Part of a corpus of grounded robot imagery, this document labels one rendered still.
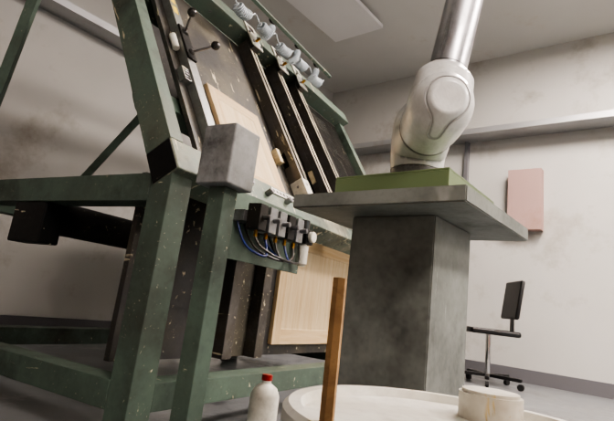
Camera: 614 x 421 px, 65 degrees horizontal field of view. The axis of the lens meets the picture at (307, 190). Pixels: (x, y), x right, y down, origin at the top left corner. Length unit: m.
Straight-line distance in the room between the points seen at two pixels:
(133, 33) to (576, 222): 4.29
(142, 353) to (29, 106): 3.05
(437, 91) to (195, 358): 0.91
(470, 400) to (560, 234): 4.69
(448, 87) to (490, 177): 4.30
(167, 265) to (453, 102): 0.92
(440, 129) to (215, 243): 0.67
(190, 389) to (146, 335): 0.22
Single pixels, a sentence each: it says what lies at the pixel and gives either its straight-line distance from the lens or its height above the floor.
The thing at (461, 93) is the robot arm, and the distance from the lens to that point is 1.22.
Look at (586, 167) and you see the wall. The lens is 5.30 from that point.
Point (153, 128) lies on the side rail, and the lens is 1.63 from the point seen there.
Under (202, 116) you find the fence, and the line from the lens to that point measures 1.87.
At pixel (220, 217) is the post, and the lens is 1.37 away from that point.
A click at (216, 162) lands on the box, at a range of 1.39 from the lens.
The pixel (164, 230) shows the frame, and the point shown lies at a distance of 1.48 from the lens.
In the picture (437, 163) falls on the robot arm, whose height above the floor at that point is 0.89.
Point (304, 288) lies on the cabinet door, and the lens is 2.60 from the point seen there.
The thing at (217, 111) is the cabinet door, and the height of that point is 1.17.
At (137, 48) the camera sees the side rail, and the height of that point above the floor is 1.25.
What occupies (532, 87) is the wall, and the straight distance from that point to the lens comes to 5.74.
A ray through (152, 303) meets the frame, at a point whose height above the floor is 0.40.
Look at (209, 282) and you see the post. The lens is 1.35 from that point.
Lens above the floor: 0.45
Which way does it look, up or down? 13 degrees up
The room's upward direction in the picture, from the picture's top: 7 degrees clockwise
